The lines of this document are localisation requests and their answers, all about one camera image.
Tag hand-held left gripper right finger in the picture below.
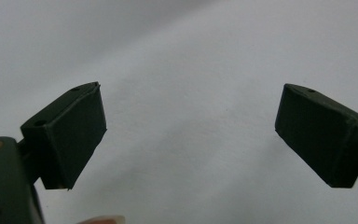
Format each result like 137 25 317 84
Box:
274 82 358 189

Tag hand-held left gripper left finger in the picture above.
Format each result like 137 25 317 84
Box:
20 81 108 191

